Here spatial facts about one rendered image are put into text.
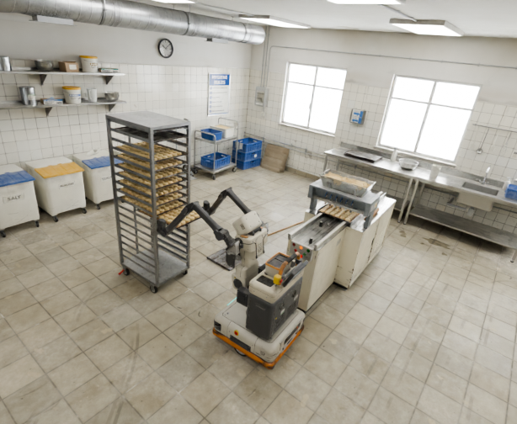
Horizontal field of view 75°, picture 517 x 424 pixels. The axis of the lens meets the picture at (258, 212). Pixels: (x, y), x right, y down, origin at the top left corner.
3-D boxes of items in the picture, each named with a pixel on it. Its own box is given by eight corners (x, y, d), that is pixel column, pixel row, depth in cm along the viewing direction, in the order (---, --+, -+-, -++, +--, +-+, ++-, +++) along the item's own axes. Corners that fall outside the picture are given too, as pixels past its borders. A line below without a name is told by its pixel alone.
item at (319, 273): (308, 275, 425) (320, 211, 387) (333, 287, 408) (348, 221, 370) (278, 303, 373) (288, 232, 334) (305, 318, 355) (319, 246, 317)
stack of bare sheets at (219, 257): (237, 241, 483) (237, 240, 481) (258, 252, 462) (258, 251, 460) (206, 258, 438) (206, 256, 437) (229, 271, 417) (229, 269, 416)
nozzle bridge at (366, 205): (317, 203, 423) (322, 177, 408) (373, 222, 387) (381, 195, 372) (305, 210, 398) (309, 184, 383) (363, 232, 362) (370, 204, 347)
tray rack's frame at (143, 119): (190, 272, 401) (192, 121, 325) (156, 294, 362) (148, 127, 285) (154, 252, 432) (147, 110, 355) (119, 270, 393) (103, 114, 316)
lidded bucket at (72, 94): (77, 100, 509) (76, 85, 499) (86, 103, 496) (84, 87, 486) (61, 101, 490) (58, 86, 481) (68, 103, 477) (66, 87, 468)
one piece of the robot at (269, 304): (297, 319, 328) (310, 246, 293) (267, 354, 287) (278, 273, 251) (269, 304, 345) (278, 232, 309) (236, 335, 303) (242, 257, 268)
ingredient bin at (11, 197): (0, 241, 430) (-15, 184, 398) (-19, 224, 462) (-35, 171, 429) (45, 226, 471) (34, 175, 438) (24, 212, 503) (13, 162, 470)
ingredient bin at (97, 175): (97, 212, 525) (91, 165, 492) (77, 198, 559) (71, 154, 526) (128, 203, 564) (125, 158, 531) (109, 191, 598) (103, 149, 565)
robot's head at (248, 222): (263, 224, 293) (255, 209, 293) (249, 232, 277) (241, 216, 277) (253, 229, 302) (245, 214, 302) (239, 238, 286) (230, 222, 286)
